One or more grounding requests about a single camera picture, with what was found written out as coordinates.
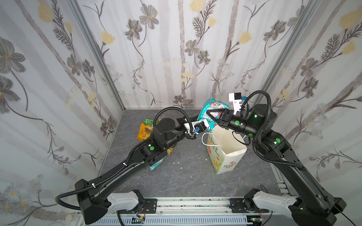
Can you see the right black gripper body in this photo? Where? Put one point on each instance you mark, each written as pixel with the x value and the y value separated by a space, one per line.
pixel 225 118

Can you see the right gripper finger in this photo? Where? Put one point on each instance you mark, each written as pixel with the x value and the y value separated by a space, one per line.
pixel 214 118
pixel 221 110

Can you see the white floral paper bag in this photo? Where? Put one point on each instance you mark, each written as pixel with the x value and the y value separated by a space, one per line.
pixel 224 150

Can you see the green snack packet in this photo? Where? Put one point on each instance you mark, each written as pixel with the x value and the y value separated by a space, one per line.
pixel 148 122

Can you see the orange snack packet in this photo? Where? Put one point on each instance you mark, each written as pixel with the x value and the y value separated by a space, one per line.
pixel 169 151

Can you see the teal mint candy packet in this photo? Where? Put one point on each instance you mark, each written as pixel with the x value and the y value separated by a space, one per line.
pixel 151 168

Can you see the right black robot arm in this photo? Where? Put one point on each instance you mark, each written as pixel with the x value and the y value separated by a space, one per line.
pixel 313 205

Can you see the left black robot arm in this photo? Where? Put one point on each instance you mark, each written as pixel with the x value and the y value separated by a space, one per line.
pixel 170 126

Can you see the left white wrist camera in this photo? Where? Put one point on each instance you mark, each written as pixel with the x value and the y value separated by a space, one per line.
pixel 190 130

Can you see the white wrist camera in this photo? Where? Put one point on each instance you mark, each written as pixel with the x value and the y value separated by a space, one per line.
pixel 236 100
pixel 190 130

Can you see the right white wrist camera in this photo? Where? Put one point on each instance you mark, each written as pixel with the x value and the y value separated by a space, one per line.
pixel 236 100

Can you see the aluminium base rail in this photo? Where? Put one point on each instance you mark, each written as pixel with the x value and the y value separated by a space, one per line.
pixel 134 203

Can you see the white vented cable duct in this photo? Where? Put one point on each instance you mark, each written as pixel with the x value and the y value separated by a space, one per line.
pixel 187 221

